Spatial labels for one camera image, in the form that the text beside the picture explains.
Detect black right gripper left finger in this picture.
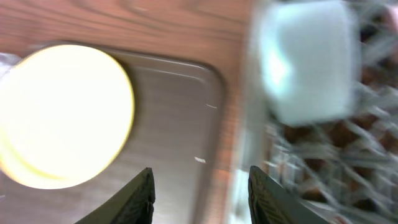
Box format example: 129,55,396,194
76,167,155,224

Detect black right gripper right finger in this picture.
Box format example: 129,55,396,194
248,166,328,224

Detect light blue bowl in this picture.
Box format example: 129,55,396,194
259,1,361,126

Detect grey dishwasher rack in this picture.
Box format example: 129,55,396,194
226,0,398,224

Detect brown serving tray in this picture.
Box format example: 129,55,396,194
1,47,224,223

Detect yellow plate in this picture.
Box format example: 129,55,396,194
1,44,134,189

